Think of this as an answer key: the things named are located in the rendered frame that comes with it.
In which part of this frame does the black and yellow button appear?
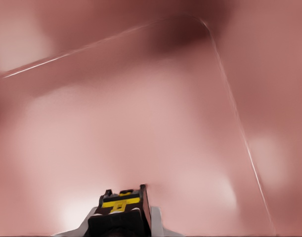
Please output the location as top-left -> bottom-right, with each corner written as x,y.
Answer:
87,183 -> 153,237

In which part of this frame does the pink translucent box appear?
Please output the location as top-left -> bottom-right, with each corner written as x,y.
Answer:
0,14 -> 277,237

